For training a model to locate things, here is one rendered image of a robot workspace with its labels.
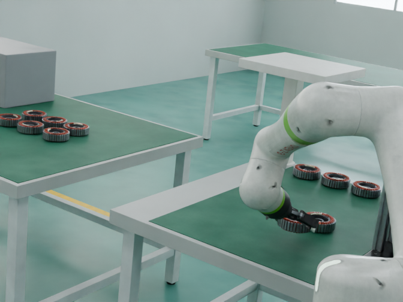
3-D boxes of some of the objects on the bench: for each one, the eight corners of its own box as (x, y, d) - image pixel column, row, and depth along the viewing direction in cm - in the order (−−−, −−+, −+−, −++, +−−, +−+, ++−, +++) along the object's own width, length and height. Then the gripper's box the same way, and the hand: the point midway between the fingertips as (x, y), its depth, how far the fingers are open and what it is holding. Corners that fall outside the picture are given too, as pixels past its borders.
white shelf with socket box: (307, 197, 279) (325, 76, 267) (225, 171, 300) (238, 57, 287) (348, 178, 307) (366, 68, 294) (270, 156, 327) (284, 51, 314)
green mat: (316, 286, 208) (316, 286, 208) (148, 221, 241) (148, 220, 241) (433, 208, 282) (433, 207, 282) (292, 166, 315) (292, 166, 315)
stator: (340, 233, 247) (341, 223, 246) (308, 233, 244) (309, 223, 243) (326, 220, 257) (328, 210, 256) (295, 220, 254) (297, 210, 253)
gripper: (317, 202, 211) (336, 222, 230) (244, 181, 222) (267, 202, 241) (308, 227, 209) (328, 244, 228) (235, 205, 220) (259, 223, 239)
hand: (295, 221), depth 233 cm, fingers closed on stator, 11 cm apart
